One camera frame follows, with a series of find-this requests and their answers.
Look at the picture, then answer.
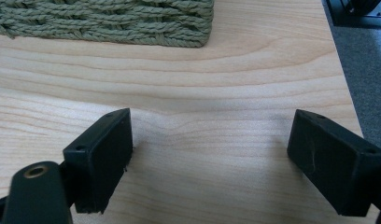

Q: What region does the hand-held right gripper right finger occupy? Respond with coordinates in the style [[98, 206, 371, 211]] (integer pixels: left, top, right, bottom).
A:
[[287, 108, 381, 217]]

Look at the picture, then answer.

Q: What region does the green woven basket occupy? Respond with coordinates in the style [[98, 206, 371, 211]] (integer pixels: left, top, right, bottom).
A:
[[0, 0, 216, 49]]

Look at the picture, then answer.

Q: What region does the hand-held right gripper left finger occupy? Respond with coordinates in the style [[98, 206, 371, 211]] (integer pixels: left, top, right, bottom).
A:
[[63, 107, 134, 216]]

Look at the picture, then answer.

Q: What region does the black stand with bolted base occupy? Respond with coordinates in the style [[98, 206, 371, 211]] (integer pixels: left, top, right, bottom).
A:
[[324, 0, 381, 28]]

